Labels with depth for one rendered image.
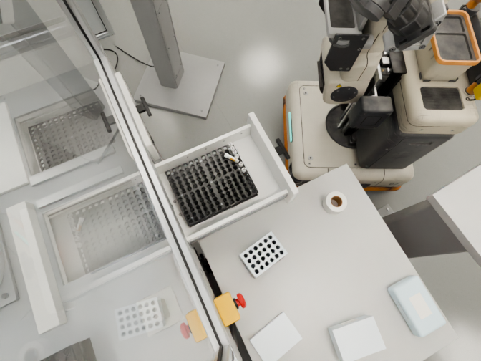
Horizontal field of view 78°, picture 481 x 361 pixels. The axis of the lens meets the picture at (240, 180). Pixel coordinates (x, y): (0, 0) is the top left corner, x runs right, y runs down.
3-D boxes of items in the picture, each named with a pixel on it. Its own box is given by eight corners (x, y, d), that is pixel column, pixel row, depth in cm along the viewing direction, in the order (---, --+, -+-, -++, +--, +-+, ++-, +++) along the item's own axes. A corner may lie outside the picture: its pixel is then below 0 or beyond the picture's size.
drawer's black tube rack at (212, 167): (232, 150, 97) (232, 142, 91) (256, 198, 92) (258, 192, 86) (168, 178, 94) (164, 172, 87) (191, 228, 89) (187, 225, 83)
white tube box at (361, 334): (365, 314, 90) (373, 316, 85) (377, 344, 87) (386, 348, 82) (326, 327, 88) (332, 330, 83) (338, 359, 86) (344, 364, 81)
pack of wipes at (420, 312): (385, 288, 92) (392, 288, 88) (410, 274, 94) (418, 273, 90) (413, 337, 88) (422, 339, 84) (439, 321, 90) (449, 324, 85)
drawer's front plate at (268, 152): (250, 127, 102) (253, 110, 92) (292, 201, 94) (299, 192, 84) (245, 130, 102) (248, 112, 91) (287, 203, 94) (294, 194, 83)
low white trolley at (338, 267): (300, 210, 177) (346, 162, 105) (357, 311, 161) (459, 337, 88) (211, 253, 168) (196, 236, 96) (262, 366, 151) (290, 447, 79)
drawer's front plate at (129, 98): (129, 90, 105) (119, 70, 95) (160, 159, 98) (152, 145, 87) (125, 92, 105) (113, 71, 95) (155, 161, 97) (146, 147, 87)
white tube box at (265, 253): (269, 232, 97) (271, 230, 93) (285, 253, 95) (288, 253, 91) (238, 256, 94) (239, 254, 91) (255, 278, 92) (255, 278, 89)
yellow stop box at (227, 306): (230, 289, 84) (230, 290, 77) (242, 314, 82) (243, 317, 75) (214, 298, 83) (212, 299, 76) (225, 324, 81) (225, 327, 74)
